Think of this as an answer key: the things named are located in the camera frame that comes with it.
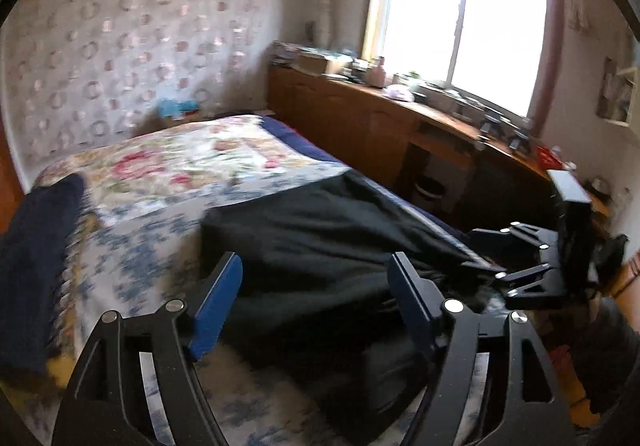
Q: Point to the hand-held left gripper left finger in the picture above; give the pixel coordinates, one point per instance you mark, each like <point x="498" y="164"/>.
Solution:
<point x="220" y="306"/>

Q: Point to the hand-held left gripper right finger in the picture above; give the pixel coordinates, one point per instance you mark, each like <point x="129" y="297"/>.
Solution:
<point x="412" y="306"/>

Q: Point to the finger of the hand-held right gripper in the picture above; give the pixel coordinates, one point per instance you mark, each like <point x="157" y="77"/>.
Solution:
<point x="520" y="278"/>
<point x="520" y="233"/>

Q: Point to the black t-shirt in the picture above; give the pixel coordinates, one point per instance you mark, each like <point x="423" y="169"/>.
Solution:
<point x="320" y="251"/>

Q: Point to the person's right forearm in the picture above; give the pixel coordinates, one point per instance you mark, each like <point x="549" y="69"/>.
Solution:
<point x="607" y="356"/>

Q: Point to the red box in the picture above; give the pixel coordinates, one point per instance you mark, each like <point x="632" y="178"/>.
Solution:
<point x="547" y="157"/>

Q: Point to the small black stand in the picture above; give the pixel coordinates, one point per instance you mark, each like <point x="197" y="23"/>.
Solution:
<point x="492" y="124"/>
<point x="520" y="139"/>

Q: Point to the black waste bin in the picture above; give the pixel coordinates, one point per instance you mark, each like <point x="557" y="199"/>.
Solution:
<point x="430" y="193"/>

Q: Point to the bed with floral sheet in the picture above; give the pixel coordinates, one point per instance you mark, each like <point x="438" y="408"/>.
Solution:
<point x="175" y="176"/>

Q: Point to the long wooden cabinet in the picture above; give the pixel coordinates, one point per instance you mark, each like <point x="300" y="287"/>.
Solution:
<point x="360" y="126"/>

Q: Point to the navy folded garment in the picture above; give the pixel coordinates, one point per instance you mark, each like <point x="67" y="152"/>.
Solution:
<point x="35" y="266"/>

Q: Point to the blue plastic bag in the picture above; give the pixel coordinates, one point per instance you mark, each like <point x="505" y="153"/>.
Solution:
<point x="176" y="109"/>

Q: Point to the pile of boxes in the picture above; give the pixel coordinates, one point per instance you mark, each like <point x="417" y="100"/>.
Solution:
<point x="312" y="59"/>

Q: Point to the circle-patterned lace curtain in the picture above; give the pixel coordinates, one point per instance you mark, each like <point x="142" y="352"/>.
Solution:
<point x="125" y="46"/>

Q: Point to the white wall shelf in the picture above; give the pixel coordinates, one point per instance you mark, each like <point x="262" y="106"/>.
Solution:
<point x="620" y="86"/>

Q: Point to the window with wooden frame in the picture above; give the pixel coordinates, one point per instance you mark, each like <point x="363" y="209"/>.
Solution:
<point x="460" y="21"/>

